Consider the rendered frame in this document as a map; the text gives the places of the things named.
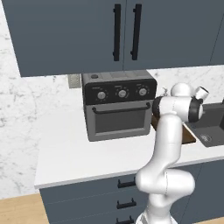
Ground brown wooden cutting board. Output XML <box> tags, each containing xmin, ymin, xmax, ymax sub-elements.
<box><xmin>150</xmin><ymin>114</ymin><xmax>197</xmax><ymax>145</ymax></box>

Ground grey toaster oven door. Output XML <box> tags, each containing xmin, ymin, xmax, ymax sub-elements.
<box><xmin>83</xmin><ymin>100</ymin><xmax>155</xmax><ymax>142</ymax></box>

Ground grey toaster oven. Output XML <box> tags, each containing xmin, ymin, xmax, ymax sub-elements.
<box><xmin>80</xmin><ymin>69</ymin><xmax>158</xmax><ymax>143</ymax></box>

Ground dark blue-grey drawer front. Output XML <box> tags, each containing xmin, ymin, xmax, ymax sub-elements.
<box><xmin>48</xmin><ymin>210</ymin><xmax>147</xmax><ymax>224</ymax></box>
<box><xmin>38</xmin><ymin>172</ymin><xmax>147</xmax><ymax>206</ymax></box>
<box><xmin>42</xmin><ymin>189</ymin><xmax>151</xmax><ymax>224</ymax></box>

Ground dark grey sink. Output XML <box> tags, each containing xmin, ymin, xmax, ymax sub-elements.
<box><xmin>185</xmin><ymin>101</ymin><xmax>224</xmax><ymax>149</ymax></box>

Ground dark blue-grey base cupboard door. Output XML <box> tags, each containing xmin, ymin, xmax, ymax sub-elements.
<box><xmin>170</xmin><ymin>158</ymin><xmax>224</xmax><ymax>224</ymax></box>

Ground black toaster oven door handle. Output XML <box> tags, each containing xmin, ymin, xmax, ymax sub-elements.
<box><xmin>91</xmin><ymin>101</ymin><xmax>152</xmax><ymax>116</ymax></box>

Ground grey wall socket plate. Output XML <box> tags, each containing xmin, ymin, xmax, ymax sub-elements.
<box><xmin>67</xmin><ymin>73</ymin><xmax>82</xmax><ymax>89</ymax></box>

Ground black drawer handle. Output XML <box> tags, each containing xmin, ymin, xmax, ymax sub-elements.
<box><xmin>115</xmin><ymin>198</ymin><xmax>137</xmax><ymax>210</ymax></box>
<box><xmin>115</xmin><ymin>215</ymin><xmax>136</xmax><ymax>224</ymax></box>
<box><xmin>116</xmin><ymin>178</ymin><xmax>137</xmax><ymax>189</ymax></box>

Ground black wall cupboard handle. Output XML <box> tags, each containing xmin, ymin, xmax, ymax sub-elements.
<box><xmin>129</xmin><ymin>3</ymin><xmax>143</xmax><ymax>61</ymax></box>
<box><xmin>112</xmin><ymin>3</ymin><xmax>122</xmax><ymax>62</ymax></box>

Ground dark blue-grey wall cupboard door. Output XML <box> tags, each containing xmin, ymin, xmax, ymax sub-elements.
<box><xmin>1</xmin><ymin>0</ymin><xmax>128</xmax><ymax>78</ymax></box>
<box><xmin>123</xmin><ymin>0</ymin><xmax>224</xmax><ymax>72</ymax></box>

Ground narrow blue-grey wall cupboard door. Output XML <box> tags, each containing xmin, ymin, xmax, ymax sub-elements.
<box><xmin>209</xmin><ymin>27</ymin><xmax>224</xmax><ymax>67</ymax></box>

